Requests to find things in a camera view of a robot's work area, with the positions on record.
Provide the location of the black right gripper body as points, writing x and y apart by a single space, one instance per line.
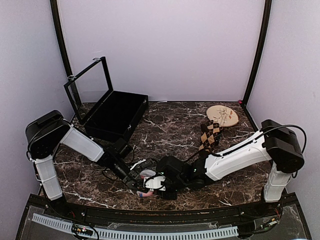
179 183

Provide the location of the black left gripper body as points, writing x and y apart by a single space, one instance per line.
124 177

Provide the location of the pink teal patterned sock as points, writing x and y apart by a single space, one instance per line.
147 176

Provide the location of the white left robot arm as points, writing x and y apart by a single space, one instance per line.
46 133

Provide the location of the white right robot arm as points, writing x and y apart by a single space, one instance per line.
273 142

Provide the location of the black storage box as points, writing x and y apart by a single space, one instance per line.
115 116

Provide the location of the brown argyle sock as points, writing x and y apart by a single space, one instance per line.
211 132

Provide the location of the black box glass lid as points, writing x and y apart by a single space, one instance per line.
88 89

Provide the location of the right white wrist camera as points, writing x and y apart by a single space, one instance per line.
157 184

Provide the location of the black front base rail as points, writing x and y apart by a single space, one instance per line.
239 214

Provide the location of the white slotted cable duct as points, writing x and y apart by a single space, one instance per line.
119 231

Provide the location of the left black frame post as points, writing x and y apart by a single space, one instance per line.
60 38

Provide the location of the black frame post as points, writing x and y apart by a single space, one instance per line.
60 38
258 52

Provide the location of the right black frame post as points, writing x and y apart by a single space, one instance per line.
258 52

